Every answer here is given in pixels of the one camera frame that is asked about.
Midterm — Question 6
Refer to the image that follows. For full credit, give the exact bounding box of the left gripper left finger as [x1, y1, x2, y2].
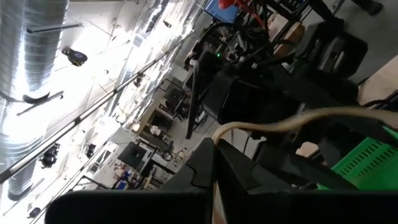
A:
[45, 138, 215, 224]

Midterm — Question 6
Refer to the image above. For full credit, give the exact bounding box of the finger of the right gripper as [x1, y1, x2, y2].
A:
[256, 142, 359, 192]
[323, 122, 398, 147]

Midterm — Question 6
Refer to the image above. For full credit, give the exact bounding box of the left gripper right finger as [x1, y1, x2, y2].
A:
[217, 139, 398, 224]

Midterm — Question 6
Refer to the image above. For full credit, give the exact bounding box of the wide tan rubber band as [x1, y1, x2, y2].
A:
[211, 106, 398, 146]

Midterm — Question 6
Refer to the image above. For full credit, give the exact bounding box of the green plastic basket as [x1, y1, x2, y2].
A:
[317, 126, 398, 191]

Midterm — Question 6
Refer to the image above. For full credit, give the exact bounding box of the black room monitor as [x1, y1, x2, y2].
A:
[117, 141, 149, 170]

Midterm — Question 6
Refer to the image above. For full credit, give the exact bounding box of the blue box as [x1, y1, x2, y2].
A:
[204, 0, 240, 24]

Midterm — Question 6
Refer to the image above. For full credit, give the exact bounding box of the black ceiling pendant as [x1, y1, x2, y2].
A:
[61, 47, 89, 67]

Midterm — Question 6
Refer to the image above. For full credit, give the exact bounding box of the grey ceiling rail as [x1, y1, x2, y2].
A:
[0, 29, 195, 185]

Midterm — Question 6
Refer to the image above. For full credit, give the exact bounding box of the silver ventilation duct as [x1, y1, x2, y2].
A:
[0, 0, 70, 202]

